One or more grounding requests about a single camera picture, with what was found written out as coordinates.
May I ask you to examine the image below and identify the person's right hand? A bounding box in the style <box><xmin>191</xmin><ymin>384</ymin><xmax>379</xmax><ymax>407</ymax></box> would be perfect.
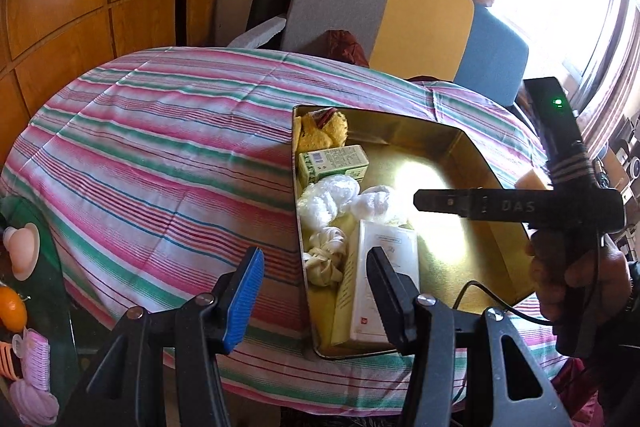
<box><xmin>526</xmin><ymin>234</ymin><xmax>636</xmax><ymax>330</ymax></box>

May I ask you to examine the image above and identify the green side table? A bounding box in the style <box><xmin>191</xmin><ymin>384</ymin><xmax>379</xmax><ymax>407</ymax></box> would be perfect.
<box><xmin>0</xmin><ymin>197</ymin><xmax>81</xmax><ymax>427</ymax></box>

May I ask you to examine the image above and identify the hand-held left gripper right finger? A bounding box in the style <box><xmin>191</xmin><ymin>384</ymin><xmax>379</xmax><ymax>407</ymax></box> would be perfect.
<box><xmin>365</xmin><ymin>247</ymin><xmax>573</xmax><ymax>427</ymax></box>

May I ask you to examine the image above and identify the person's red clothing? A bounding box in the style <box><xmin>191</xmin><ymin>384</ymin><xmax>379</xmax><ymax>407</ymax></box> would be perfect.
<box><xmin>547</xmin><ymin>354</ymin><xmax>603</xmax><ymax>427</ymax></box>

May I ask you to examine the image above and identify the beige cardboard box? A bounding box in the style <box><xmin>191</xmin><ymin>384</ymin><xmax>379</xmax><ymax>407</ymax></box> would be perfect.
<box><xmin>330</xmin><ymin>219</ymin><xmax>421</xmax><ymax>348</ymax></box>

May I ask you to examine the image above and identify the large white plastic wad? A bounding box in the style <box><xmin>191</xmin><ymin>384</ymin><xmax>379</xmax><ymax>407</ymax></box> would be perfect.
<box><xmin>297</xmin><ymin>174</ymin><xmax>361</xmax><ymax>228</ymax></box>

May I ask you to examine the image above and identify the red tin box gold inside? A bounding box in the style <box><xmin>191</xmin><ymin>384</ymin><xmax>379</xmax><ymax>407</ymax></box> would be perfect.
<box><xmin>290</xmin><ymin>105</ymin><xmax>538</xmax><ymax>360</ymax></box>

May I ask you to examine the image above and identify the small white plastic wad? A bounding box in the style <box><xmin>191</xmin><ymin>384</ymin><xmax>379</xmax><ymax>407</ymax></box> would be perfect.
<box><xmin>350</xmin><ymin>184</ymin><xmax>401</xmax><ymax>225</ymax></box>

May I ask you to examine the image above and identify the green drink carton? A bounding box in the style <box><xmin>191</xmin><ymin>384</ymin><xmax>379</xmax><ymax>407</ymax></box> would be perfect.
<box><xmin>298</xmin><ymin>145</ymin><xmax>370</xmax><ymax>185</ymax></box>

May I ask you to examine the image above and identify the pale pink round object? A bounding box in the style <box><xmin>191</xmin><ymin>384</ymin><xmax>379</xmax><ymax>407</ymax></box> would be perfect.
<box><xmin>2</xmin><ymin>222</ymin><xmax>41</xmax><ymax>280</ymax></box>

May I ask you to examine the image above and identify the cream knotted cloth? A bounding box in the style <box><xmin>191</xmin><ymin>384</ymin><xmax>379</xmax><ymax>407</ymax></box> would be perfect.
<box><xmin>302</xmin><ymin>227</ymin><xmax>348</xmax><ymax>288</ymax></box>

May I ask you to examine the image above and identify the dark red cloth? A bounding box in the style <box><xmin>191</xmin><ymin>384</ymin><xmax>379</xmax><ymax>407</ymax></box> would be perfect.
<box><xmin>320</xmin><ymin>29</ymin><xmax>371</xmax><ymax>68</ymax></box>

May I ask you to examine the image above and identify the striped tablecloth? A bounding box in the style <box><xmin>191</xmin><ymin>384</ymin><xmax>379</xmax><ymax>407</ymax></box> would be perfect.
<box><xmin>0</xmin><ymin>47</ymin><xmax>571</xmax><ymax>413</ymax></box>

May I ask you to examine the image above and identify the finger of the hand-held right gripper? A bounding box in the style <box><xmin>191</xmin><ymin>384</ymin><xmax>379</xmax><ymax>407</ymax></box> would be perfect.
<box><xmin>413</xmin><ymin>188</ymin><xmax>482</xmax><ymax>220</ymax></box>

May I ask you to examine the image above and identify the orange round object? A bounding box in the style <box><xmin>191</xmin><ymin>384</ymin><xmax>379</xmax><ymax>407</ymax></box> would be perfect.
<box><xmin>0</xmin><ymin>287</ymin><xmax>28</xmax><ymax>333</ymax></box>

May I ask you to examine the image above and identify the orange comb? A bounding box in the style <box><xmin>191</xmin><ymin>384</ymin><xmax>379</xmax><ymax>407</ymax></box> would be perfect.
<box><xmin>0</xmin><ymin>342</ymin><xmax>21</xmax><ymax>380</ymax></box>

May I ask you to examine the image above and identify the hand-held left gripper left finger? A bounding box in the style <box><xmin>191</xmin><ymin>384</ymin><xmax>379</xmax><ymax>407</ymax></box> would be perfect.
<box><xmin>62</xmin><ymin>247</ymin><xmax>266</xmax><ymax>427</ymax></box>

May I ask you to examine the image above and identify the black cable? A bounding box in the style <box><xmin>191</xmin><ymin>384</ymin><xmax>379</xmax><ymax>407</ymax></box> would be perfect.
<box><xmin>450</xmin><ymin>279</ymin><xmax>558</xmax><ymax>325</ymax></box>

